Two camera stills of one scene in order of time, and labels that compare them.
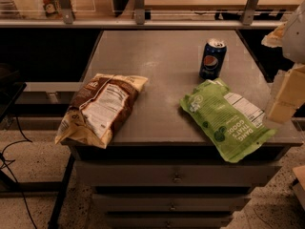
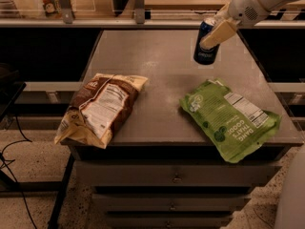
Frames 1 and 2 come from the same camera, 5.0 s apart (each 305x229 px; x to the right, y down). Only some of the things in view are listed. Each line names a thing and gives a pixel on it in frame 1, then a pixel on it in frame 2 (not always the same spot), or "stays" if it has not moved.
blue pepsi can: [213, 58] -> [201, 54]
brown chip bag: [98, 108] stays
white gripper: [294, 37] -> [244, 10]
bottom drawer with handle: [169, 219] stays
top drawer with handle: [99, 173] stays
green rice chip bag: [233, 125] stays
